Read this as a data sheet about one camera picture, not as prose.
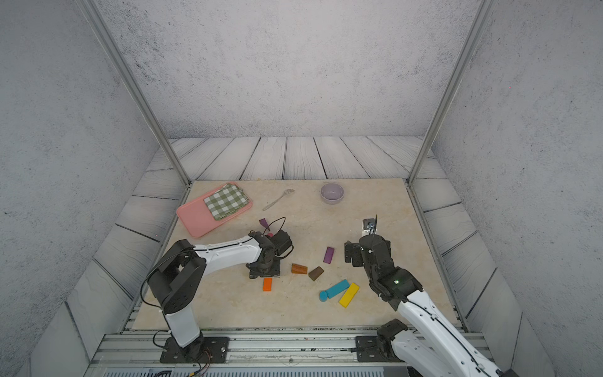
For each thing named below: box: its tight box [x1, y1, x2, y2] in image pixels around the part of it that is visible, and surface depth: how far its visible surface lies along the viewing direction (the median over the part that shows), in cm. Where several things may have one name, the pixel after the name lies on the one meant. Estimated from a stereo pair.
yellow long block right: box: [339, 281, 360, 308], surface depth 86 cm
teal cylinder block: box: [318, 278, 350, 303], surface depth 87 cm
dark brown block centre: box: [307, 266, 325, 282], surface depth 91 cm
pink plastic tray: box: [175, 182, 254, 238], surface depth 113 cm
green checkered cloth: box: [203, 183, 249, 221], surface depth 113 cm
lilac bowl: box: [320, 183, 345, 205], surface depth 113 cm
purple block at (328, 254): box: [323, 246, 335, 265], surface depth 95 cm
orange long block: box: [263, 277, 273, 292], surface depth 89 cm
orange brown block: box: [291, 263, 308, 275], surface depth 92 cm
